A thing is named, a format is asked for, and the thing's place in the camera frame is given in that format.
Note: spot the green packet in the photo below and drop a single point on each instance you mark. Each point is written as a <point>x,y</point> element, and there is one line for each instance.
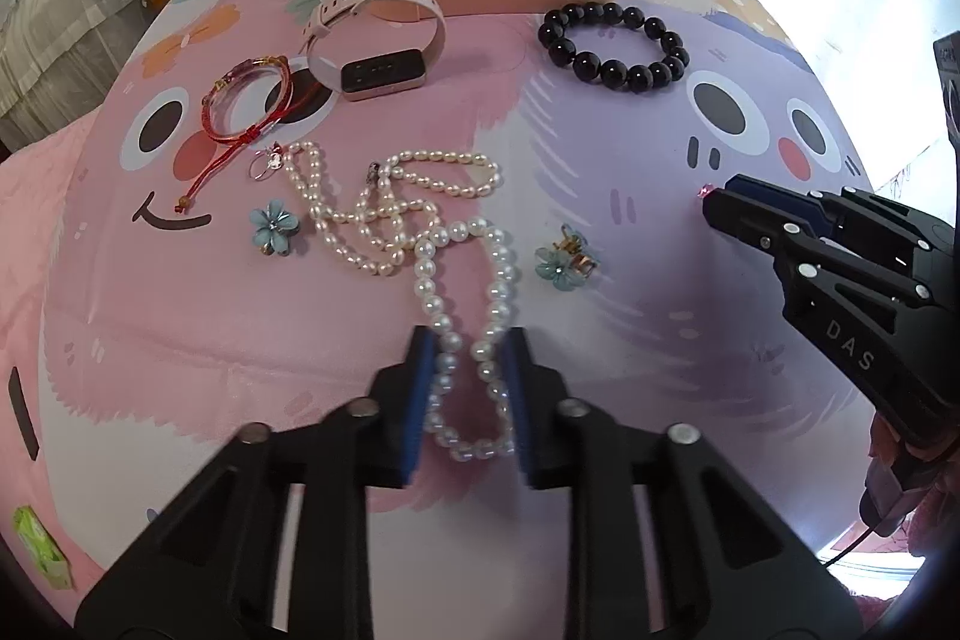
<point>37,542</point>

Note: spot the blue flower earring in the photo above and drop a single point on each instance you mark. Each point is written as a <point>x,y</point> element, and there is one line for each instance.
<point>271,226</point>
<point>556,265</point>

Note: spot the bed with white lace cover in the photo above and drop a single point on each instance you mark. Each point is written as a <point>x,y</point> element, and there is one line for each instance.
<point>45,10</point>

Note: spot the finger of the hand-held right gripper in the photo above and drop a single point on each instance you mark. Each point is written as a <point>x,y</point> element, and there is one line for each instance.
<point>772,196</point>
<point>742,220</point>

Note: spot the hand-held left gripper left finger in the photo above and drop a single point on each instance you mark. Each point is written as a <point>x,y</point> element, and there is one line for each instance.
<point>418,407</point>

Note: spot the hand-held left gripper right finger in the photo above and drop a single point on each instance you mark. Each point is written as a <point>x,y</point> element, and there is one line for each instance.
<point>517,407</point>

